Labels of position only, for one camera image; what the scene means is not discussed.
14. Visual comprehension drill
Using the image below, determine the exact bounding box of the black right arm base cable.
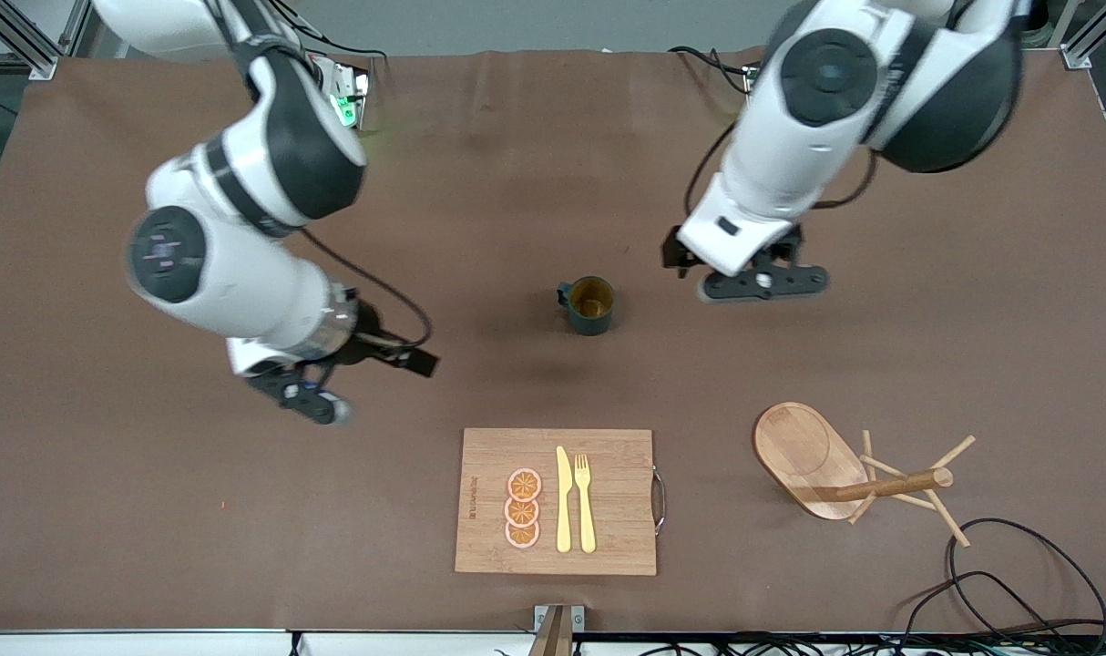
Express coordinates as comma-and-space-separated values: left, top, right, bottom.
271, 0, 388, 78

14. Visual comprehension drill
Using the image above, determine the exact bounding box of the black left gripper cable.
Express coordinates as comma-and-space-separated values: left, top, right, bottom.
684, 123, 882, 218

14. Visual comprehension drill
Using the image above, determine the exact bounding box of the yellow plastic knife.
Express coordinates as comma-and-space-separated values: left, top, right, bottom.
556, 446, 574, 554

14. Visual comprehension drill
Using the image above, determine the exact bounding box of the black left arm base cable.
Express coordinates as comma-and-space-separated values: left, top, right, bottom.
669, 46, 763, 99

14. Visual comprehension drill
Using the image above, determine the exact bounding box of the yellow plastic fork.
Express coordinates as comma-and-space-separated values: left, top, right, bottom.
575, 454, 598, 554

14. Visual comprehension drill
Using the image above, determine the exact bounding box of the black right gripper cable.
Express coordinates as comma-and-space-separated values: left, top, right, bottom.
300, 228, 433, 353

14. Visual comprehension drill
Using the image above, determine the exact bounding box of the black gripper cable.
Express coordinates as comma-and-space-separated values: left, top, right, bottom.
684, 123, 882, 218
300, 228, 433, 353

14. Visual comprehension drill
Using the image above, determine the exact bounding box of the teal cup with yellow inside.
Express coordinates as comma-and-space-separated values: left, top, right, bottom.
557, 276, 616, 337

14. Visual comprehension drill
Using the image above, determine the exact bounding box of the black arm base cable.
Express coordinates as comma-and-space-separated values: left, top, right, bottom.
271, 0, 388, 78
669, 46, 763, 99

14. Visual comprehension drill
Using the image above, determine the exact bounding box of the aluminium frame post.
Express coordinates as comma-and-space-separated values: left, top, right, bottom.
0, 0, 94, 81
1059, 0, 1106, 70

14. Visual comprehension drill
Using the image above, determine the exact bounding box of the long black table cable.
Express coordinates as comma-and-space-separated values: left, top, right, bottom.
897, 570, 1073, 643
947, 517, 1106, 643

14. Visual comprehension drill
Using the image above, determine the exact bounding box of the wooden mug rack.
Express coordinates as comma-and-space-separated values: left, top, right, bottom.
752, 402, 978, 548

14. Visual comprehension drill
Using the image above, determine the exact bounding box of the table cover sheet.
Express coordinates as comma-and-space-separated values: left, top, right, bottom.
0, 47, 1106, 635

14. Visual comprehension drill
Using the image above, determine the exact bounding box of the metal bracket with pole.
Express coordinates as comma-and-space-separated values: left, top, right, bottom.
528, 604, 587, 656

